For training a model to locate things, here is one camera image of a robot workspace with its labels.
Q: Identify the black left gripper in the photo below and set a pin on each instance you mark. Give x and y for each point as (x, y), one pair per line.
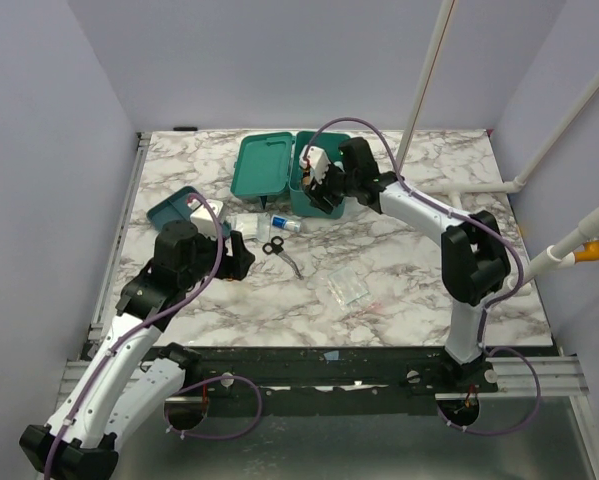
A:
(235, 266)

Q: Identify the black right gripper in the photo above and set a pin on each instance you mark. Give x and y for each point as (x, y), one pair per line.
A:
(320, 190)

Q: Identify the white gauze pad packet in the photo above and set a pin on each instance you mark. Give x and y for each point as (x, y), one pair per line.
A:
(251, 225)

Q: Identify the white blue bandage roll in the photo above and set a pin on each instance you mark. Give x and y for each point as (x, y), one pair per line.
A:
(285, 223)

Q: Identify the teal divided tray insert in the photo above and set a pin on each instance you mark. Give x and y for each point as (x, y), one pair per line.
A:
(173, 208)

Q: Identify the teal medicine kit box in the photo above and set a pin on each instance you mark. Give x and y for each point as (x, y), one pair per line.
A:
(267, 168)

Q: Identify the clear zip bag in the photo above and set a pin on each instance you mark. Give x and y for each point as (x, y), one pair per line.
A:
(350, 291)

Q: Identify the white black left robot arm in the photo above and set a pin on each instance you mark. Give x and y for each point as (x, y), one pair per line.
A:
(83, 439)

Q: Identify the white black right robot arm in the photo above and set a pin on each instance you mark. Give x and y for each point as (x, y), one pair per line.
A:
(474, 261)

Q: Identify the yellow pipe fitting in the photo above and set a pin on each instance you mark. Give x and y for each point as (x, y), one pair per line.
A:
(588, 253)

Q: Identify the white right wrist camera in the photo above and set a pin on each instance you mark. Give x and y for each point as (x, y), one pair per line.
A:
(315, 161)

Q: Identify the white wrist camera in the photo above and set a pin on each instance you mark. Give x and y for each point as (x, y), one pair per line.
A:
(201, 218)
(315, 161)

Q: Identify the black handled bandage scissors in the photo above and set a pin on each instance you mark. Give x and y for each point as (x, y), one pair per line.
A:
(275, 246)

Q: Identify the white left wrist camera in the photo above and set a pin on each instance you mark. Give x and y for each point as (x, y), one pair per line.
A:
(201, 218)

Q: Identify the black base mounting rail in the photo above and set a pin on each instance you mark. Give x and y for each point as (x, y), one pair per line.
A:
(309, 381)

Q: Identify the white PVC pipe frame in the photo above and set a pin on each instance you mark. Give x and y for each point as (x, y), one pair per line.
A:
(547, 139)

